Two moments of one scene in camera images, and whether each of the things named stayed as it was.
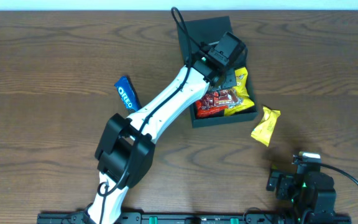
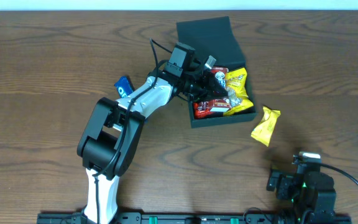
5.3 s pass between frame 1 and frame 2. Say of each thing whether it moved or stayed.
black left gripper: moved
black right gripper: stayed
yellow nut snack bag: stayed
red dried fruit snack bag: stayed
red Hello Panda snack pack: moved
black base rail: stayed
